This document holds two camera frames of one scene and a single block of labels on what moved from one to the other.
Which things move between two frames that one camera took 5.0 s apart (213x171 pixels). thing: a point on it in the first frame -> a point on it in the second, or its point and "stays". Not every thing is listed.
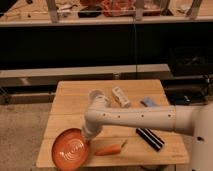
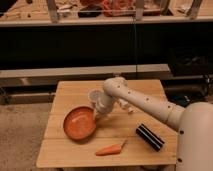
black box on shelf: (190, 60) stays
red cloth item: (118, 8) stays
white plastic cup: (97, 97) stays
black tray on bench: (90, 11) stays
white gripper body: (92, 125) -> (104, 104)
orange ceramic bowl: (70, 149) -> (79, 122)
